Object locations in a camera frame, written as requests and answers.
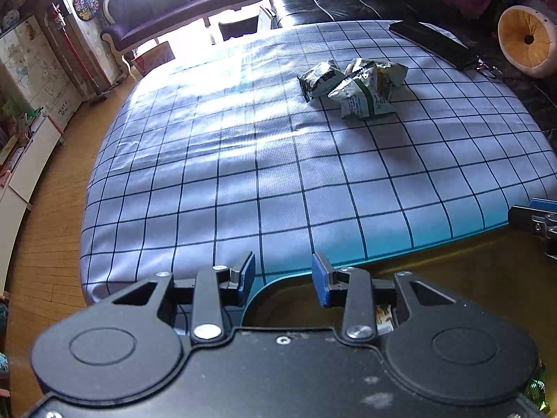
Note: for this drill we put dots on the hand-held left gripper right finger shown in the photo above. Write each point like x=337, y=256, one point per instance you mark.
x=321, y=283

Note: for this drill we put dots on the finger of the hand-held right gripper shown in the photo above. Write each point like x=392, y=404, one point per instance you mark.
x=544, y=204
x=526, y=217

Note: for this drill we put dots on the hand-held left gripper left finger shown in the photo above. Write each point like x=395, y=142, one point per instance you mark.
x=248, y=273

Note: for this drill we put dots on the olive yellow snack packet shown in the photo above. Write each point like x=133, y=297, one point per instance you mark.
x=385, y=317

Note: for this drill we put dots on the gold tin tray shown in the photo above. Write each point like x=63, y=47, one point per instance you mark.
x=457, y=270

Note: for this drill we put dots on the white green snack packet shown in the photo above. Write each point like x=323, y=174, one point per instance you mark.
x=363, y=98
x=359, y=67

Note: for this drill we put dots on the black white snack packet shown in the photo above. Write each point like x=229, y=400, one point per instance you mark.
x=322, y=82

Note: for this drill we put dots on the blue checked tablecloth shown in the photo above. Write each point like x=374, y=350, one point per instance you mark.
x=217, y=161

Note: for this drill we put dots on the metal keyring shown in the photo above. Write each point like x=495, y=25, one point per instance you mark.
x=489, y=69

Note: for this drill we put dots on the yellow donut cushion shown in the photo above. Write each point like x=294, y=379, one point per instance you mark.
x=518, y=50

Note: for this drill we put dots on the black long pouch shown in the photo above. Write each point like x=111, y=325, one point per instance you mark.
x=435, y=43

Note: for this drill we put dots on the tree print board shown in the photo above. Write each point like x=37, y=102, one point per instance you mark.
x=152, y=59

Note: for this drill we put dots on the dark stool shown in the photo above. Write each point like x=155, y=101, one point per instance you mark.
x=237, y=28

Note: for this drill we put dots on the white low cabinet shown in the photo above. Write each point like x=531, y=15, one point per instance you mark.
x=35, y=152

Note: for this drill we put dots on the white bag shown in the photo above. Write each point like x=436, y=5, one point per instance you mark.
x=266, y=17

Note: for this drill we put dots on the purple chaise longue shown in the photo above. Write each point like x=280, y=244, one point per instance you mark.
x=196, y=8

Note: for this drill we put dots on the clutter of books and toys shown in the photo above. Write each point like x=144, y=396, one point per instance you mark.
x=13, y=135

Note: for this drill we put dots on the red stick vacuum cleaner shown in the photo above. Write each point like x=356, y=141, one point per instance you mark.
x=77, y=56

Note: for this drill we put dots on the black leather sofa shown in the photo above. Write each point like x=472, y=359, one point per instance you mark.
x=348, y=4

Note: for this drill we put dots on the white cartoon print cabinet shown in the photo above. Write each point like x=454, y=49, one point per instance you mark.
x=35, y=65

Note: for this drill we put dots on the round colourful wall decoration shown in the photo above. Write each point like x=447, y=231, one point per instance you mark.
x=86, y=5

